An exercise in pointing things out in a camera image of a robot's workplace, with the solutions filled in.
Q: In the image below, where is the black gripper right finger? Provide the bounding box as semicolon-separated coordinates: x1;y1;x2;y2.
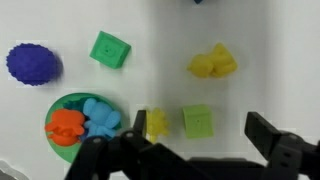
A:
244;111;320;180

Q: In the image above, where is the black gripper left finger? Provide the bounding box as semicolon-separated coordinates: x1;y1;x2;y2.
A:
64;109;208;180

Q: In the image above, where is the dark green block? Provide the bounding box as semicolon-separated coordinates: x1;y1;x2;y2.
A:
88;30;132;70

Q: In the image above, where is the yellow toy animal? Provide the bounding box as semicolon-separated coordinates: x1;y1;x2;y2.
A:
186;42;239;79

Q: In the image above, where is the light blue toy animal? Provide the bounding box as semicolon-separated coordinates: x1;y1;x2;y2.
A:
81;97;122;139

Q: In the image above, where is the green bowl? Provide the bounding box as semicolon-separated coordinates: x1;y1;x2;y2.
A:
44;92;126;165

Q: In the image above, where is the orange toy animal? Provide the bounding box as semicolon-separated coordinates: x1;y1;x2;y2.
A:
44;108;86;148

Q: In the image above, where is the yellow star toy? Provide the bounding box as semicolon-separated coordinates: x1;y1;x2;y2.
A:
145;107;171;143

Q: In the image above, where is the light green block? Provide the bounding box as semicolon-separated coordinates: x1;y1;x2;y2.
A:
181;103;215;140

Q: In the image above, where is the grey metal plate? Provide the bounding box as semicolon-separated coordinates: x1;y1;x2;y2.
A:
0;159;28;180

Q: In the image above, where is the purple bumpy ball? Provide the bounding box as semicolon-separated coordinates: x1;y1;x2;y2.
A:
5;42;64;87

